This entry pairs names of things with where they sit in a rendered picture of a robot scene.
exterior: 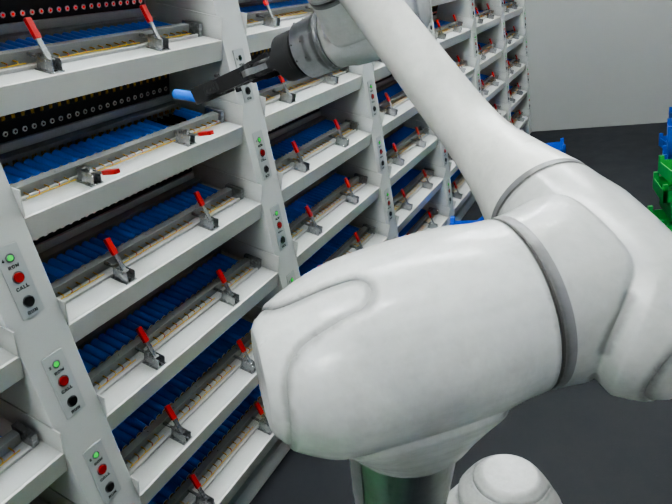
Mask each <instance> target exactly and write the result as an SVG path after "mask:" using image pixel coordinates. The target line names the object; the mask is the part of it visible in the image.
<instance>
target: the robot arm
mask: <svg viewBox="0 0 672 504"><path fill-rule="evenodd" d="M308 2H309V3H310V5H311V6H312V8H313V10H314V13H313V14H311V15H308V16H306V17H305V18H304V19H303V18H302V20H300V21H298V22H296V23H295V22H294V23H293V24H292V26H291V28H290V30H287V31H285V32H283V33H281V34H279V35H277V36H275V37H274V38H273V40H272V43H271V52H269V53H267V52H266V53H263V54H261V55H259V56H257V58H256V59H254V60H251V61H249V62H247V63H245V64H243V65H242V66H241V67H239V68H237V69H235V70H233V71H230V72H228V73H226V74H224V75H222V76H220V75H219V73H218V74H215V75H214V77H215V78H213V79H212V80H209V81H207V82H205V83H202V84H200V85H198V86H196V87H193V88H191V89H190V91H191V93H192V95H193V98H194V100H195V103H196V105H199V104H202V103H204V102H208V101H211V100H213V99H215V98H218V97H220V96H223V95H225V94H228V93H230V92H232V91H235V90H236V92H240V91H242V90H241V86H243V85H248V84H249V83H251V82H252V83H256V82H259V81H261V80H265V79H266V80H267V79H270V78H274V77H276V76H279V75H281V76H282V77H283V78H285V79H286V80H288V81H297V80H300V79H302V78H304V77H307V76H309V77H312V78H317V77H320V76H322V75H325V74H327V73H330V72H333V71H336V70H340V69H342V68H343V67H347V66H359V65H363V64H367V63H371V62H373V61H376V60H379V59H381V60H382V62H383V63H384V64H385V66H386V67H387V69H388V70H389V71H390V73H391V74H392V76H393V77H394V79H395V80H396V81H397V83H398V84H399V86H400V87H401V88H402V90H403V91H404V93H405V94H406V95H407V97H408V98H409V100H410V101H411V102H412V104H413V105H414V106H415V108H416V109H417V111H418V112H419V113H420V115H421V116H422V118H423V119H424V120H425V122H426V123H427V124H428V126H429V127H430V128H431V130H432V131H433V133H434V134H435V135H436V137H437V138H438V139H439V141H440V142H441V144H442V145H443V146H444V148H445V149H446V151H447V152H448V153H449V155H450V156H451V158H452V159H453V161H454V162H455V164H456V165H457V167H458V169H459V170H460V172H461V173H462V175H463V177H464V179H465V180H466V182H467V184H468V186H469V188H470V190H471V192H472V194H473V196H474V198H475V200H476V202H477V204H478V206H479V208H480V211H481V213H482V215H483V218H484V220H483V221H478V222H473V223H468V224H457V225H447V226H442V227H438V228H433V229H429V230H424V231H420V232H417V233H413V234H409V235H405V236H402V237H398V238H395V239H392V240H388V241H385V242H382V243H379V244H375V245H372V246H369V247H366V248H363V249H360V250H357V251H354V252H352V253H349V254H346V255H343V256H341V257H338V258H335V259H333V260H331V261H329V262H327V263H325V264H322V265H320V266H318V267H316V268H314V269H313V270H311V271H309V272H308V273H306V274H304V275H303V276H301V277H299V278H298V279H296V280H295V281H293V282H292V283H291V284H289V285H288V286H287V287H285V288H284V289H282V290H281V291H280V292H279V293H277V294H276V295H275V296H274V297H273V298H271V299H270V300H269V301H268V302H267V303H266V304H264V306H263V308H262V311H261V313H260V314H259V316H258V317H257V318H256V319H255V320H254V322H253V325H252V328H251V341H252V349H253V356H254V362H255V367H256V372H257V378H258V383H259V387H260V392H261V396H262V401H263V405H264V409H265V413H266V417H267V420H268V423H269V426H270V429H271V430H272V432H273V433H274V434H275V436H276V437H277V438H278V439H280V440H281V441H283V442H284V443H286V444H287V445H288V447H289V448H290V449H292V450H293V451H296V452H298V453H302V454H305V455H309V456H313V457H318V458H323V459H329V460H347V459H350V469H351V479H352V488H353V494H354V498H355V504H562V502H561V500H560V497H559V496H558V494H557V492H556V491H555V490H554V489H553V487H552V486H551V484H550V483H549V481H548V480H547V479H546V477H545V476H544V475H543V474H542V472H541V471H540V470H539V469H538V468H537V467H536V466H534V465H533V464H532V463H531V462H529V461H528V460H526V459H524V458H522V457H519V456H515V455H510V454H499V455H492V456H488V457H485V458H483V459H481V460H479V461H478V462H476V463H475V464H474V465H472V466H471V467H470V468H469V469H468V470H467V471H466V472H465V473H464V474H463V475H462V477H461V478H460V481H459V484H457V485H456V486H455V487H454V488H453V489H451V490H450V486H451V482H452V477H453V472H454V468H455V463H456V462H457V461H458V460H459V459H461V458H462V457H463V456H464V455H465V454H466V453H467V452H468V451H469V449H470V448H471V447H472V446H473V445H474V444H475V443H476V442H478V441H479V440H480V439H481V438H482V437H483V436H484V435H485V434H487V433H488V432H489V431H490V430H491V429H493V428H494V427H495V426H496V425H497V424H499V423H500V422H501V421H502V420H504V419H505V418H506V416H507V414H508V412H509V410H510V409H511V408H513V407H515V406H517V405H519V404H520V403H522V402H524V401H526V400H528V399H530V398H532V397H535V396H537V395H540V394H542V393H545V392H548V391H551V390H555V389H558V388H562V387H567V386H572V385H577V384H582V383H586V382H589V381H591V380H593V379H596V380H597V381H598V382H599V383H600V384H601V385H602V387H603V388H604V389H605V390H606V391H607V392H608V393H609V394H610V395H613V396H616V397H621V398H625V399H630V400H636V401H642V402H648V401H654V400H670V399H672V232H671V230H670V229H669V228H668V227H667V226H666V225H664V224H663V223H662V222H661V221H660V220H659V219H658V218H657V217H656V216H655V215H654V214H653V213H651V212H650V211H649V210H648V209H647V208H646V207H645V206H644V205H642V204H641V203H640V202H639V201H638V200H637V199H635V198H634V197H633V196H632V195H631V194H630V193H628V192H627V191H626V190H625V189H623V188H622V187H620V186H618V185H617V184H615V183H613V182H612V181H610V180H608V179H606V178H605V177H603V176H602V175H600V174H599V173H597V172H596V171H594V170H593V169H591V168H590V167H588V166H587V165H585V164H584V163H582V162H581V161H579V160H578V159H576V158H573V157H571V156H569V155H567V154H565V153H563V152H561V151H559V150H557V149H555V148H552V147H550V146H549V145H547V144H545V143H543V142H541V141H539V140H538V139H536V138H534V137H532V136H530V135H529V134H527V133H525V132H523V131H522V130H520V129H518V128H517V127H515V126H514V125H512V124H511V123H510V122H509V121H507V120H506V119H505V118H504V117H503V116H501V115H500V114H499V113H498V112H497V111H496V110H495V109H494V108H493V107H492V106H491V105H490V104H489V103H488V102H487V101H486V99H485V98H484V97H483V96H482V95H481V94H480V93H479V92H478V90H477V89H476V88H475V87H474V86H473V84H472V83H471V82H470V81H469V80H468V78H467V77H466V76H465V75H464V73H463V72H462V71H461V70H460V69H459V67H458V66H457V65H456V64H455V62H454V61H453V60H452V59H451V58H450V56H449V55H448V54H447V53H446V51H445V50H444V49H443V48H442V46H441V45H440V44H439V43H438V42H437V40H436V39H435V38H434V37H433V35H432V34H431V33H430V32H429V30H428V29H427V28H428V25H429V23H430V19H431V4H430V0H308ZM234 88H235V89H234Z"/></svg>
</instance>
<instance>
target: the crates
mask: <svg viewBox="0 0 672 504"><path fill-rule="evenodd" d="M545 144H547V145H549V146H550V147H552V148H555V149H557V150H559V151H561V152H563V153H565V154H566V145H565V144H564V138H560V142H551V143H545ZM659 146H660V147H661V148H663V152H662V155H658V171H654V172H653V190H654V191H655V192H656V194H657V195H658V197H659V198H660V202H659V205H660V206H661V208H662V209H659V210H653V206H652V205H648V206H647V209H648V210H649V211H650V212H651V213H653V214H654V215H655V216H656V217H657V218H658V219H659V220H660V221H661V222H662V223H663V224H664V225H666V226H667V227H668V228H669V229H670V230H671V232H672V107H669V118H668V119H667V135H666V136H663V133H659ZM659 174H660V175H662V176H659ZM483 220H484V218H483V216H482V217H480V218H479V219H478V220H468V221H455V216H451V217H450V222H451V223H450V224H449V225H457V224H468V223H473V222H478V221H483Z"/></svg>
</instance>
